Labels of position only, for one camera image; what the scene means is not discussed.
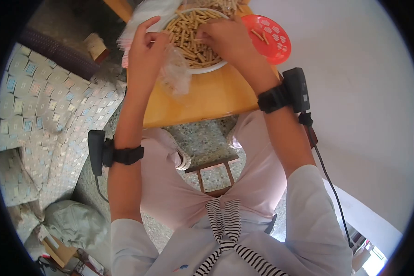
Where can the person's left thumb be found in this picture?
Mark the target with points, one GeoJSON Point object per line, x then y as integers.
{"type": "Point", "coordinates": [159, 37]}

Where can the cardboard box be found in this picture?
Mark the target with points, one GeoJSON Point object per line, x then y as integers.
{"type": "Point", "coordinates": [58, 252]}

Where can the small beige brown box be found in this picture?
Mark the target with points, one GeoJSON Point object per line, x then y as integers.
{"type": "Point", "coordinates": [96, 46]}

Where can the dark striped cushion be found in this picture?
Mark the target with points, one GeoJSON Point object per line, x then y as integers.
{"type": "Point", "coordinates": [58, 53]}

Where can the brown wooden stool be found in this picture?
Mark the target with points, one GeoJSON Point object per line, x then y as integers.
{"type": "Point", "coordinates": [212, 165]}

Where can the red plastic basket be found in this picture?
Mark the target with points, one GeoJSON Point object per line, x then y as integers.
{"type": "Point", "coordinates": [279, 45]}

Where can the single beige snack stick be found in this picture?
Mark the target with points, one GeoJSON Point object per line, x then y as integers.
{"type": "Point", "coordinates": [257, 35]}
{"type": "Point", "coordinates": [265, 38]}

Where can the grey sack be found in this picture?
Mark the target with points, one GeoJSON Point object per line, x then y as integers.
{"type": "Point", "coordinates": [77, 222]}

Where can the clear plastic bag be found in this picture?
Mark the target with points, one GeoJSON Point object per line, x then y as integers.
{"type": "Point", "coordinates": [176, 74]}

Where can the person's right hand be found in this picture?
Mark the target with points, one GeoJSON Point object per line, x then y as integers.
{"type": "Point", "coordinates": [229, 41]}

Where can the pile of beige snack sticks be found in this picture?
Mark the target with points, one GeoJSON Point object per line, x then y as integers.
{"type": "Point", "coordinates": [189, 31]}

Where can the person's right fingers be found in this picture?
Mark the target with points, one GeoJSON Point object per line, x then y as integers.
{"type": "Point", "coordinates": [210, 31]}

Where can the person's left index finger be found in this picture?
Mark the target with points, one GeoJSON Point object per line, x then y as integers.
{"type": "Point", "coordinates": [147, 25]}

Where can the white bowl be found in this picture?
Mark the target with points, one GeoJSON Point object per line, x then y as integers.
{"type": "Point", "coordinates": [207, 68]}

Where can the person's legs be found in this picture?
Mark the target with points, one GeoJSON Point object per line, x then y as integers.
{"type": "Point", "coordinates": [165, 193]}

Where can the person's left hand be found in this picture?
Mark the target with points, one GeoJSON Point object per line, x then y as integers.
{"type": "Point", "coordinates": [143, 58]}

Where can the heap of loose snack sticks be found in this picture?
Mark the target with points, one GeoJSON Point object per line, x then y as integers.
{"type": "Point", "coordinates": [220, 5]}

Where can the black wrist band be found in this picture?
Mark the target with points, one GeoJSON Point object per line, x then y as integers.
{"type": "Point", "coordinates": [279, 96]}
{"type": "Point", "coordinates": [119, 155]}

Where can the stack of clear plastic bags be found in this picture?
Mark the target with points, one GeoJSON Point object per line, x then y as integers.
{"type": "Point", "coordinates": [141, 13]}

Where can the person's body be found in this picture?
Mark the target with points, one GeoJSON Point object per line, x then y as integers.
{"type": "Point", "coordinates": [227, 248]}

